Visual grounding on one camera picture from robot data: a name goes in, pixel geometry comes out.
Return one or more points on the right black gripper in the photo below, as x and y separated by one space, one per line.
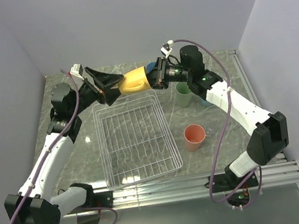
152 77

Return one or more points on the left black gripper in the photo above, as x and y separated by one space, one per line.
104 80

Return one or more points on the yellow ceramic mug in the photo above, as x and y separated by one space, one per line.
134 81

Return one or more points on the light blue ceramic mug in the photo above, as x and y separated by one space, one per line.
205 103

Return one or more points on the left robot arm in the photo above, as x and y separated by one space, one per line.
34 203

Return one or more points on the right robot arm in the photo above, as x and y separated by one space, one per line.
268 132

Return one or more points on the blue plastic tumbler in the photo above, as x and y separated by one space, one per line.
150 67

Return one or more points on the green plastic tumbler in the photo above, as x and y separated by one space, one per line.
183 94

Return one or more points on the salmon pink plastic tumbler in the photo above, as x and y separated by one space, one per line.
194 136

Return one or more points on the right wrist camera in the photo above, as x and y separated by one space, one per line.
166 48

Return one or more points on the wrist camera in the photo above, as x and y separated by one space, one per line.
166 48
77 70

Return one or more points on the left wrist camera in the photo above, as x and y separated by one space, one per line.
77 70

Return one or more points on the white wire dish rack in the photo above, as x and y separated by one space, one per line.
135 141

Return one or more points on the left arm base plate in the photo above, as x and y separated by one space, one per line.
100 199

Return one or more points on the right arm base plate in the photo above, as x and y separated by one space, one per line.
225 182

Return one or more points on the aluminium mounting rail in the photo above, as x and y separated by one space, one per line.
190 187

